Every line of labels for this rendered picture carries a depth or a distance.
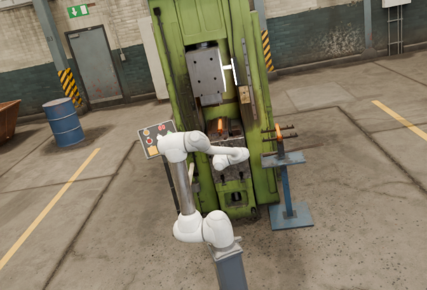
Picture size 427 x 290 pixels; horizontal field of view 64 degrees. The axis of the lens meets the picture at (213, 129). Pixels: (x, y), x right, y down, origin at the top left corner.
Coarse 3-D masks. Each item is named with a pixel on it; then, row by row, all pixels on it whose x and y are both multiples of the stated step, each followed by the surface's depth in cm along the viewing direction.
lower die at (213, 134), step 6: (216, 120) 364; (222, 120) 358; (210, 126) 354; (216, 126) 348; (222, 126) 342; (210, 132) 337; (216, 132) 333; (222, 132) 333; (228, 132) 334; (210, 138) 336; (216, 138) 335
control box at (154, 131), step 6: (156, 126) 322; (168, 126) 325; (174, 126) 326; (138, 132) 316; (150, 132) 319; (156, 132) 320; (162, 132) 322; (174, 132) 324; (144, 138) 316; (150, 138) 317; (156, 138) 319; (144, 144) 315; (150, 144) 316; (156, 144) 318; (144, 150) 314; (150, 156) 314; (156, 156) 322
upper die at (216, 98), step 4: (204, 96) 321; (208, 96) 321; (212, 96) 320; (216, 96) 320; (220, 96) 320; (200, 100) 323; (204, 100) 322; (208, 100) 322; (212, 100) 322; (216, 100) 322; (220, 100) 322; (204, 104) 324; (208, 104) 323
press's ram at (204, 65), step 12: (192, 48) 341; (204, 48) 323; (216, 48) 306; (192, 60) 309; (204, 60) 309; (216, 60) 309; (192, 72) 313; (204, 72) 313; (216, 72) 312; (192, 84) 317; (204, 84) 317; (216, 84) 316
